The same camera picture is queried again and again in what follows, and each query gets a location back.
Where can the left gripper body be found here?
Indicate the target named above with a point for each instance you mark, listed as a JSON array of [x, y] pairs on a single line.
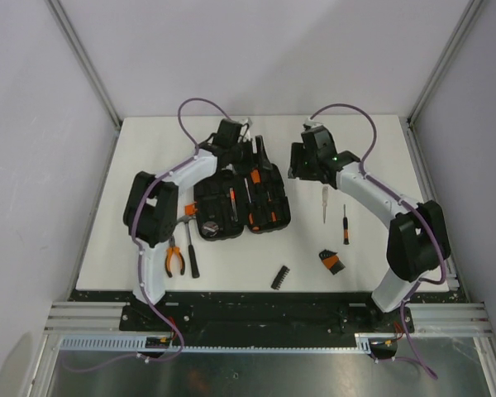
[[241, 154]]

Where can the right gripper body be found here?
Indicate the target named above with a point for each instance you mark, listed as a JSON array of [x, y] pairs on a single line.
[[311, 161]]

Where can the black plastic tool case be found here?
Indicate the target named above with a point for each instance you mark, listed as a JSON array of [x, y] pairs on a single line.
[[211, 202]]

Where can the orange handled screwdriver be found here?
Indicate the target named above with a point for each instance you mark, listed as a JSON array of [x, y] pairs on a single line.
[[255, 186]]

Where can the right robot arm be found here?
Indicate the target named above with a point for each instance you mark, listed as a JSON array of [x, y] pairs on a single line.
[[418, 245]]

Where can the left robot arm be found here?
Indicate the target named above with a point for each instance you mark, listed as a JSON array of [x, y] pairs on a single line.
[[152, 206]]

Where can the orange screwdriver in case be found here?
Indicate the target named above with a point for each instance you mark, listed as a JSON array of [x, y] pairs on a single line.
[[254, 225]]

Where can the utility knife in case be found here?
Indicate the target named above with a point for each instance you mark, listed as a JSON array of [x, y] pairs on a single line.
[[233, 204]]

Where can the tape measure in case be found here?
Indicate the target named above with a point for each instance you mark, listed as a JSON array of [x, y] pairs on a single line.
[[210, 229]]

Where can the small precision screwdriver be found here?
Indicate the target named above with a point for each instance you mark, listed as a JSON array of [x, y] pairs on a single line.
[[346, 239]]

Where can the black bit holder strip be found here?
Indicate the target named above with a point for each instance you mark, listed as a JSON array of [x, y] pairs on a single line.
[[280, 277]]

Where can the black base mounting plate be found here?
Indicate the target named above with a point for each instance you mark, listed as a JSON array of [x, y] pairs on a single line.
[[275, 317]]

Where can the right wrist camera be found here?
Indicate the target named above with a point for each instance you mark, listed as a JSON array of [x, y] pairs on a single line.
[[309, 124]]

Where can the claw hammer black handle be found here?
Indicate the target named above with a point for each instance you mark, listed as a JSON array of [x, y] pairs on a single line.
[[185, 220]]

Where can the orange handled pliers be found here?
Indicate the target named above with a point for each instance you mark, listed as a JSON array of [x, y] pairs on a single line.
[[173, 253]]

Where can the left aluminium frame post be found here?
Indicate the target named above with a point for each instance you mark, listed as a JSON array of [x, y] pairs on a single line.
[[72, 38]]

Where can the aluminium frame post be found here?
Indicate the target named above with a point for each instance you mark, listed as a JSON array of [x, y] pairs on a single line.
[[462, 29], [72, 38]]

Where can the grey slotted cable duct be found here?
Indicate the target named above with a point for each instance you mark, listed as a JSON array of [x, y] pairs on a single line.
[[349, 344]]

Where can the right aluminium frame post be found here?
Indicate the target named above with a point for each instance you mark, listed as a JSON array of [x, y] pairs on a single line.
[[462, 29]]

